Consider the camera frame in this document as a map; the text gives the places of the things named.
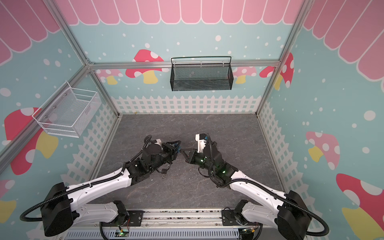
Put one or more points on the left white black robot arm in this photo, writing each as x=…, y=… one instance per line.
x=65, y=206

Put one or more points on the white mesh wall basket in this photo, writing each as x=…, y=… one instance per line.
x=68, y=112

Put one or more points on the black mesh wall basket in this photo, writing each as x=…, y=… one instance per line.
x=210, y=73

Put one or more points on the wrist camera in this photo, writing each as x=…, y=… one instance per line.
x=157, y=142
x=202, y=140

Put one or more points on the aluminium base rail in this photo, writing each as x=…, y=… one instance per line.
x=157, y=219

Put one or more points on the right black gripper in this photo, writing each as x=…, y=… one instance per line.
x=190, y=155

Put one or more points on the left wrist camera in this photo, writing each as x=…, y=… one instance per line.
x=157, y=142

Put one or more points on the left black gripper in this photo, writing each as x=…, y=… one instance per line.
x=171, y=149

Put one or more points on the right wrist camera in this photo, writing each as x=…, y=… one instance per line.
x=202, y=140

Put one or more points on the white vented cable duct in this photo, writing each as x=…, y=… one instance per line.
x=172, y=234

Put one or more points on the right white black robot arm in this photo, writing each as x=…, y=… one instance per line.
x=286, y=212

